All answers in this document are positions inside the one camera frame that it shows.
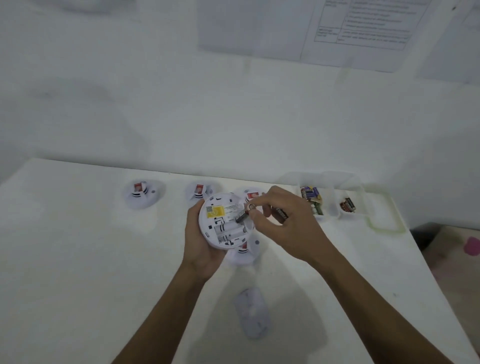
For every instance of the person's right hand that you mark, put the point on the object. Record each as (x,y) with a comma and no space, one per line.
(300,232)

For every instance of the person's left hand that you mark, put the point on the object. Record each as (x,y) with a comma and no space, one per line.
(197,251)

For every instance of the black battery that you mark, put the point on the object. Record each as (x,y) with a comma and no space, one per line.
(242,216)
(350,204)
(281,213)

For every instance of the pile of assorted batteries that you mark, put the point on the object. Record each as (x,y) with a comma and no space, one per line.
(310,197)

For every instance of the white battery cover plate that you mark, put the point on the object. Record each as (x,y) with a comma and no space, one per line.
(255,322)

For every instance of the clear lid with green rim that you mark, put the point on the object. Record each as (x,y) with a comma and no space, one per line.
(397,221)

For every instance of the person's left forearm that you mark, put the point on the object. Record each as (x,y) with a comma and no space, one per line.
(157,322)

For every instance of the person's right forearm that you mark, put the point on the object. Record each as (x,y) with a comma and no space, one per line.
(382,311)

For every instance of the cream fabric with pink dots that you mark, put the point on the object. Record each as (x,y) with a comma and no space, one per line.
(457,270)

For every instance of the white paper sheet with text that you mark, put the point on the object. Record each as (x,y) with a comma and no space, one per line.
(255,26)

